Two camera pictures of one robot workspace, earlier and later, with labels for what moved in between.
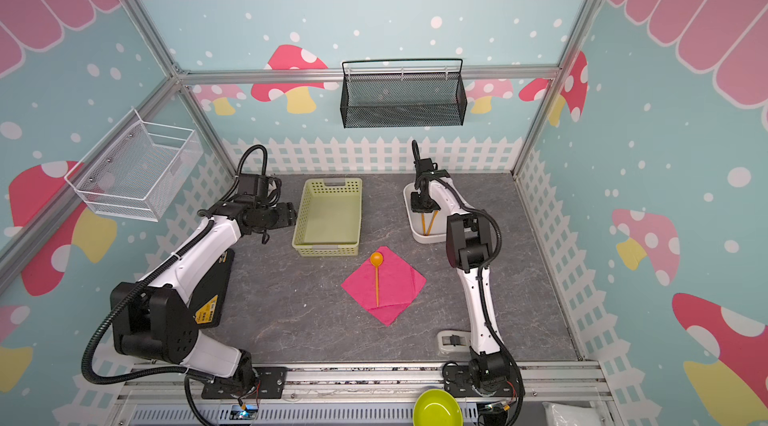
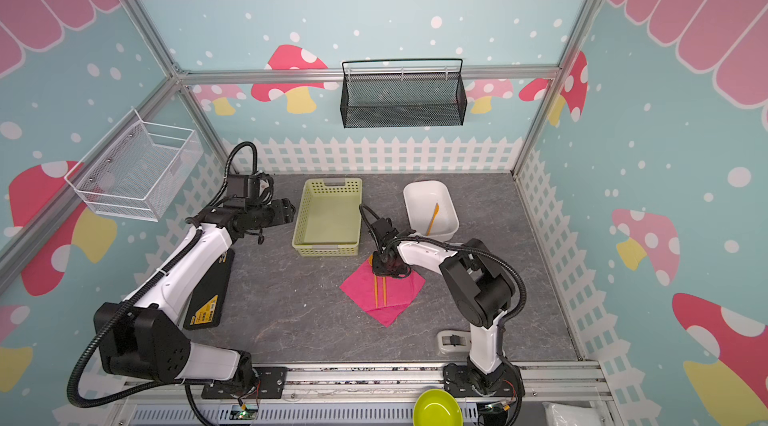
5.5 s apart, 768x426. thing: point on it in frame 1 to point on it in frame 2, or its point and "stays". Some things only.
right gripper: x=423 y=203 to x=390 y=263
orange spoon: x=376 y=260 stays
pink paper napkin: x=385 y=285 stays
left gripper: x=287 y=216 stays
